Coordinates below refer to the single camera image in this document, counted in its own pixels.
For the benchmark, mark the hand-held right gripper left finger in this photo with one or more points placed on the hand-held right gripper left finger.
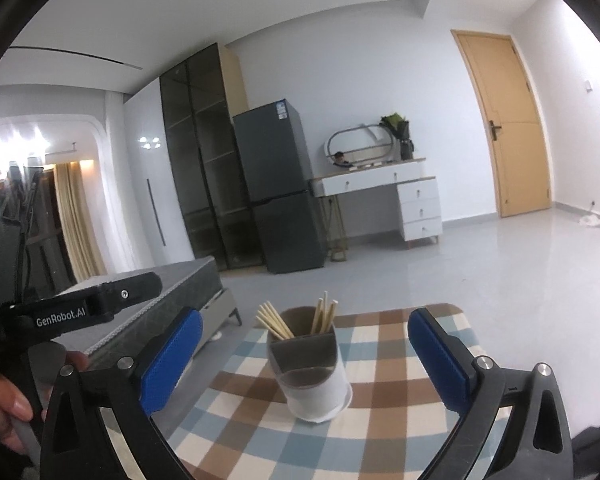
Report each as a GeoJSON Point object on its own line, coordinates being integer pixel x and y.
{"type": "Point", "coordinates": [172, 360]}

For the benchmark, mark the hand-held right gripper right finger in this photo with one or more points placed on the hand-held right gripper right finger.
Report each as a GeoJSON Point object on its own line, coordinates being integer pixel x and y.
{"type": "Point", "coordinates": [437, 355]}

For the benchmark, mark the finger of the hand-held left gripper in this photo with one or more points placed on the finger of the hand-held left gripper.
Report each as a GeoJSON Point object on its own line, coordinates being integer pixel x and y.
{"type": "Point", "coordinates": [10, 240]}
{"type": "Point", "coordinates": [130, 290]}

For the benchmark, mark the group of wooden chopsticks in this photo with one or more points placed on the group of wooden chopsticks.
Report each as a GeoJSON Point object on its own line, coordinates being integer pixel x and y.
{"type": "Point", "coordinates": [277, 324]}

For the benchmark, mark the white grey utensil holder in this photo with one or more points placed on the white grey utensil holder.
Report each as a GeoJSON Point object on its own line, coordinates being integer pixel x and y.
{"type": "Point", "coordinates": [315, 395]}

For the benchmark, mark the person's left hand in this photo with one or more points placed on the person's left hand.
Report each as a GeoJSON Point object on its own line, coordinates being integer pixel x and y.
{"type": "Point", "coordinates": [0, 405]}

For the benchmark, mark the dark grey quilted mattress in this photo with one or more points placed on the dark grey quilted mattress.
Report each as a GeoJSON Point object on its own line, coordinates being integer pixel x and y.
{"type": "Point", "coordinates": [180, 285]}

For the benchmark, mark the beige curtain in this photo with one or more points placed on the beige curtain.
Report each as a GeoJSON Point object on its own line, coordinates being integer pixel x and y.
{"type": "Point", "coordinates": [77, 220]}

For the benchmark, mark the checked tablecloth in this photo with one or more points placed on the checked tablecloth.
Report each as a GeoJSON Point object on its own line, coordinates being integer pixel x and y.
{"type": "Point", "coordinates": [380, 410]}

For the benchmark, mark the white wardrobe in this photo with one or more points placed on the white wardrobe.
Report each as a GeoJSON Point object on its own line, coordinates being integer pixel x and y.
{"type": "Point", "coordinates": [145, 185]}

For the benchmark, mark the dark glass display cabinet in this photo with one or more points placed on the dark glass display cabinet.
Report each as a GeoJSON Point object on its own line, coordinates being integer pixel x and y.
{"type": "Point", "coordinates": [205, 160]}

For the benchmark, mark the white dressing table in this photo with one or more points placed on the white dressing table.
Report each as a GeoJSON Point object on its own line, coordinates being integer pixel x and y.
{"type": "Point", "coordinates": [420, 205]}

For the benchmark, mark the dark grey refrigerator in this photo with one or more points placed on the dark grey refrigerator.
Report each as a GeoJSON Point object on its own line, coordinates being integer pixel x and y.
{"type": "Point", "coordinates": [280, 185]}

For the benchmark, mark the dark cloth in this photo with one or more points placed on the dark cloth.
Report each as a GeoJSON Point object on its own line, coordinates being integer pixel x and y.
{"type": "Point", "coordinates": [595, 455]}

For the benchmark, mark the white cloth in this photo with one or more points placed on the white cloth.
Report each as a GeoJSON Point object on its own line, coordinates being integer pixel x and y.
{"type": "Point", "coordinates": [591, 221]}

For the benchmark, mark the oval mirror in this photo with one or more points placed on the oval mirror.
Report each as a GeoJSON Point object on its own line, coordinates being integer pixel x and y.
{"type": "Point", "coordinates": [360, 147]}

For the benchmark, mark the wooden door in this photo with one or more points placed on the wooden door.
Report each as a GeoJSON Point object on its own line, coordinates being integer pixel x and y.
{"type": "Point", "coordinates": [510, 135]}

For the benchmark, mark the refrigerator label sticker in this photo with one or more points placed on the refrigerator label sticker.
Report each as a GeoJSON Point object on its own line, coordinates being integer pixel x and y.
{"type": "Point", "coordinates": [282, 110]}

